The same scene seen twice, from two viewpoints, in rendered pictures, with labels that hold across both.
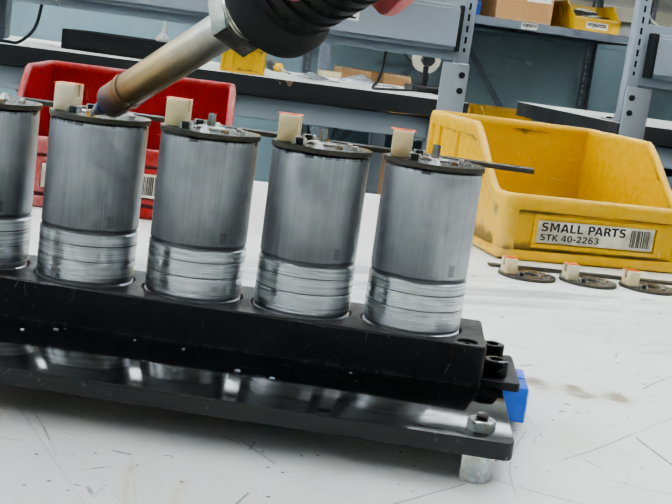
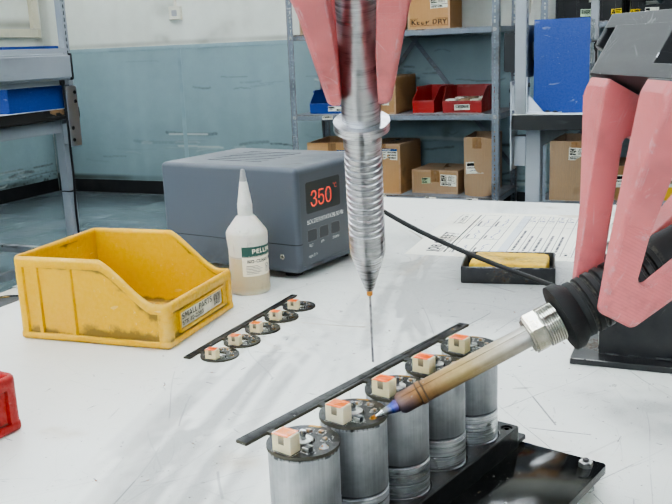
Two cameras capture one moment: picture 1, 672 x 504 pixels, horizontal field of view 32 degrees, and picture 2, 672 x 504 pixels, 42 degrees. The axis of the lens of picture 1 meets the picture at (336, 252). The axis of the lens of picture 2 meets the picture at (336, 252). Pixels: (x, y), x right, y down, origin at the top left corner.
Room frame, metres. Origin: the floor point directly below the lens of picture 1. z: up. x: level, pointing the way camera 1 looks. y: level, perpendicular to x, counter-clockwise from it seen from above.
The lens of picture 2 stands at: (0.12, 0.30, 0.94)
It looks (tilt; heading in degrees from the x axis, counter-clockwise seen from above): 13 degrees down; 306
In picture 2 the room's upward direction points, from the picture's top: 2 degrees counter-clockwise
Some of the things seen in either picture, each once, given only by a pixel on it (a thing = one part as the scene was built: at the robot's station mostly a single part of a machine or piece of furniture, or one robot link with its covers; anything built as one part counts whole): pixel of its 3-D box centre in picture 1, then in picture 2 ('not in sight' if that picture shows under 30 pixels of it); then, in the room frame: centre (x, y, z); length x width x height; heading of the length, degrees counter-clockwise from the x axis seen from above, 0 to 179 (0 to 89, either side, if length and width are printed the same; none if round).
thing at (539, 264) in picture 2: not in sight; (508, 266); (0.41, -0.35, 0.76); 0.07 x 0.05 x 0.02; 22
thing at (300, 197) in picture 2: not in sight; (267, 208); (0.63, -0.31, 0.80); 0.15 x 0.12 x 0.10; 2
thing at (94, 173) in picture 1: (91, 210); (355, 474); (0.29, 0.06, 0.79); 0.02 x 0.02 x 0.05
